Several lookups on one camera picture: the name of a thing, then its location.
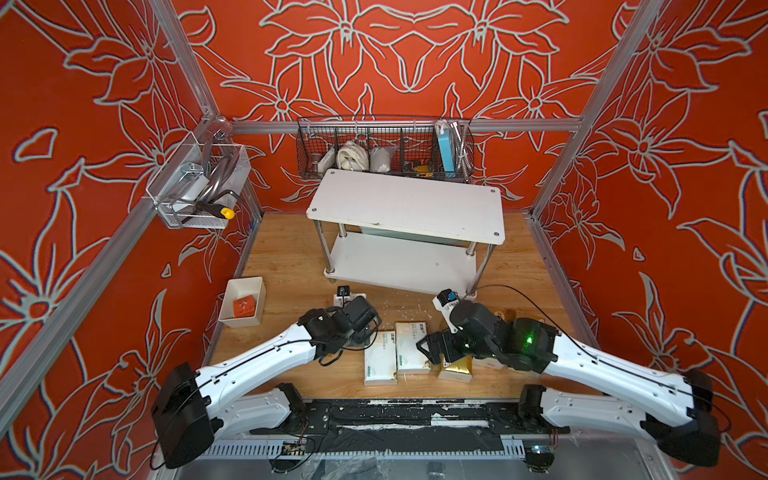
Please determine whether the yellow handled tool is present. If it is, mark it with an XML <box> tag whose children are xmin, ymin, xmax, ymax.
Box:
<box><xmin>178</xmin><ymin>202</ymin><xmax>235</xmax><ymax>229</ymax></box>

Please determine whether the white cloth roll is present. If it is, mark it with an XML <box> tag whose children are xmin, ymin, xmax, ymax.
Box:
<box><xmin>336</xmin><ymin>141</ymin><xmax>370</xmax><ymax>172</ymax></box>

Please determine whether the white tissue pack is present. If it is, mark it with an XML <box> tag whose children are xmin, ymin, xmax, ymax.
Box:
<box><xmin>364</xmin><ymin>331</ymin><xmax>397</xmax><ymax>386</ymax></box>
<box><xmin>395</xmin><ymin>322</ymin><xmax>431</xmax><ymax>376</ymax></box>

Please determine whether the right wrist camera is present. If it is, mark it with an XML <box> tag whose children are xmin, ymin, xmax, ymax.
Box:
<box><xmin>432</xmin><ymin>289</ymin><xmax>460</xmax><ymax>333</ymax></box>

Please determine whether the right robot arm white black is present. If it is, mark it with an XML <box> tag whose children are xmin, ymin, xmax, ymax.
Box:
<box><xmin>416</xmin><ymin>296</ymin><xmax>721</xmax><ymax>467</ymax></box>

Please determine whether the white square tray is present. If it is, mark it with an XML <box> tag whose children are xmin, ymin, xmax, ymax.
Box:
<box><xmin>218</xmin><ymin>277</ymin><xmax>266</xmax><ymax>328</ymax></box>

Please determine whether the blue box in basket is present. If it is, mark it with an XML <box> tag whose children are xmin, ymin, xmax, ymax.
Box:
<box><xmin>435</xmin><ymin>119</ymin><xmax>456</xmax><ymax>178</ymax></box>

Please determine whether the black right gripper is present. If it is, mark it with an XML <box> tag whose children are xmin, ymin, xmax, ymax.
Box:
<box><xmin>412</xmin><ymin>328</ymin><xmax>499</xmax><ymax>366</ymax></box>

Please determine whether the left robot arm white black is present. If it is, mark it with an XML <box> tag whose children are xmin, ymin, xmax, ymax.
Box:
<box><xmin>151</xmin><ymin>296</ymin><xmax>382</xmax><ymax>469</ymax></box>

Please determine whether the gold tissue pack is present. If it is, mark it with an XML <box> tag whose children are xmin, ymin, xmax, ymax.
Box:
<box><xmin>493</xmin><ymin>308</ymin><xmax>517</xmax><ymax>323</ymax></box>
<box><xmin>438</xmin><ymin>356</ymin><xmax>473</xmax><ymax>383</ymax></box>

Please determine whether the black wire basket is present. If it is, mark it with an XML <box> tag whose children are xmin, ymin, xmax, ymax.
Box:
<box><xmin>296</xmin><ymin>115</ymin><xmax>475</xmax><ymax>183</ymax></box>

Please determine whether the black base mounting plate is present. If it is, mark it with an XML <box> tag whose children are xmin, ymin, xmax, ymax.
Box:
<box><xmin>247</xmin><ymin>399</ymin><xmax>571</xmax><ymax>435</ymax></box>

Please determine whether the clear plastic wall bin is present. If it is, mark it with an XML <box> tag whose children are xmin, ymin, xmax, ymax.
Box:
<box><xmin>146</xmin><ymin>133</ymin><xmax>251</xmax><ymax>229</ymax></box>

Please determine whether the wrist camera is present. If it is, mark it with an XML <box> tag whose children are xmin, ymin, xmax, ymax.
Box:
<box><xmin>333</xmin><ymin>285</ymin><xmax>367</xmax><ymax>308</ymax></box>
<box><xmin>432</xmin><ymin>289</ymin><xmax>460</xmax><ymax>333</ymax></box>

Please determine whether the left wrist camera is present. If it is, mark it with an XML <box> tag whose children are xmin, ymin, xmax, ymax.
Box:
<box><xmin>333</xmin><ymin>285</ymin><xmax>367</xmax><ymax>308</ymax></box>

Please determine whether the white two-tier shelf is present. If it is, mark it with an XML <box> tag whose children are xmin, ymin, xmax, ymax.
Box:
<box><xmin>306</xmin><ymin>170</ymin><xmax>505</xmax><ymax>296</ymax></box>

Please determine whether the orange block in tray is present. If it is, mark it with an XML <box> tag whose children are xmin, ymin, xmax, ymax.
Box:
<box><xmin>232</xmin><ymin>295</ymin><xmax>257</xmax><ymax>319</ymax></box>

